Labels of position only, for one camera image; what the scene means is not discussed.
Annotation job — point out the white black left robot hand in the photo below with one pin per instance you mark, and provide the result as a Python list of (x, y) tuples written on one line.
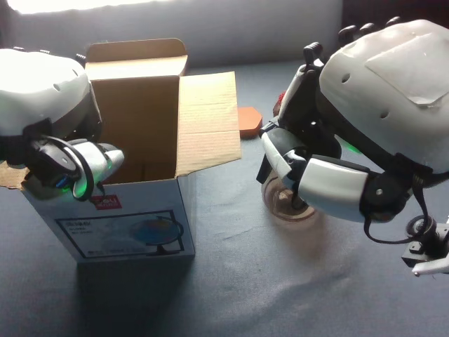
[(42, 87)]

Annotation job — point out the cardboard box with globe print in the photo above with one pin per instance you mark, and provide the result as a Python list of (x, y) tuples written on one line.
[(147, 119)]

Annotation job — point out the orange hexagon block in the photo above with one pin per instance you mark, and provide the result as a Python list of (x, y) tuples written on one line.
[(249, 123)]

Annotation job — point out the strawberry chocolate cake toy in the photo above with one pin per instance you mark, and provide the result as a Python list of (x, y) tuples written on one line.
[(279, 100)]

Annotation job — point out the grey table cloth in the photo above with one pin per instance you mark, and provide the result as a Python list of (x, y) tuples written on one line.
[(245, 281)]

